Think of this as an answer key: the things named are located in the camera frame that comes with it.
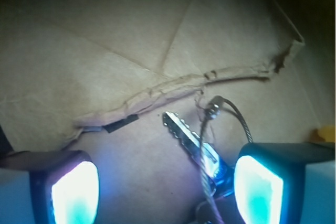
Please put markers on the yellow rubber duck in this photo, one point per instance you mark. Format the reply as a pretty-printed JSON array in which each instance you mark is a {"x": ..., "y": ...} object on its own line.
[{"x": 323, "y": 134}]

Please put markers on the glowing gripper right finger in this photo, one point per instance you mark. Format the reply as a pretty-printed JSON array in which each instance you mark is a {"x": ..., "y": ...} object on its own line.
[{"x": 286, "y": 183}]

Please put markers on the brown paper bag bin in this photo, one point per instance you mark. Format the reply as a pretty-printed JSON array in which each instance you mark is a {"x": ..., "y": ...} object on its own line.
[{"x": 96, "y": 75}]

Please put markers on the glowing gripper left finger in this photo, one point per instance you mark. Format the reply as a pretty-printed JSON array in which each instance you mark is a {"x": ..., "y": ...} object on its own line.
[{"x": 49, "y": 187}]

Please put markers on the silver keys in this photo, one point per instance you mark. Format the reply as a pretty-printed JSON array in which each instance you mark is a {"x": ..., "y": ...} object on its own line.
[{"x": 216, "y": 175}]

